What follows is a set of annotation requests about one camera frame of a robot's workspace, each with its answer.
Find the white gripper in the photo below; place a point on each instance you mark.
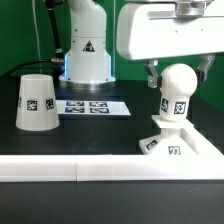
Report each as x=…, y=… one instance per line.
x=152, y=30

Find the white lamp bulb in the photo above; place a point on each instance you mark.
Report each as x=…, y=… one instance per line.
x=179, y=82

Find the white lamp base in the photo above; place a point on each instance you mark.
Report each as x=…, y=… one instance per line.
x=169, y=142

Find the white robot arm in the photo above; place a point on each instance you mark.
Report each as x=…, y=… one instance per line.
x=87, y=61

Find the white lamp shade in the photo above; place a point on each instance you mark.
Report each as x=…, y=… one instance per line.
x=37, y=110

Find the white L-shaped fence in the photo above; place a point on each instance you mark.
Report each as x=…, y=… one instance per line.
x=206, y=164

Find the tag marker sheet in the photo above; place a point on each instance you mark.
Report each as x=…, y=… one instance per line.
x=110, y=108

